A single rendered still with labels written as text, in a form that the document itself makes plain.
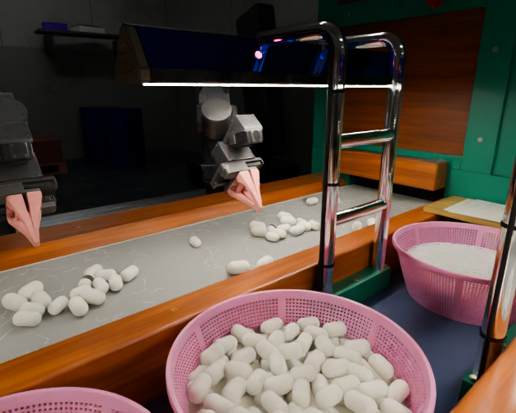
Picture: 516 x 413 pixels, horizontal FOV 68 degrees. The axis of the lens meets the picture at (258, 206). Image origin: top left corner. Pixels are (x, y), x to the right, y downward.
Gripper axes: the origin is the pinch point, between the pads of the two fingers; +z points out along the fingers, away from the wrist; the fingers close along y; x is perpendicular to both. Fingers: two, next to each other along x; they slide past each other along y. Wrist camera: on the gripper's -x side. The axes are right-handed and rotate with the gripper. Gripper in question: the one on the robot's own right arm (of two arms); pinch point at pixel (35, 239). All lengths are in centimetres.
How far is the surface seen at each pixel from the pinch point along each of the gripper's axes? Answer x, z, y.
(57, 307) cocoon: -2.5, 12.5, -0.4
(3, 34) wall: 306, -502, 89
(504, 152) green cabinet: -27, 19, 91
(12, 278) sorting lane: 9.3, 0.6, -3.3
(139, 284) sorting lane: -0.6, 12.3, 11.5
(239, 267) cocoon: -6.9, 17.2, 25.3
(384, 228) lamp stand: -17, 23, 49
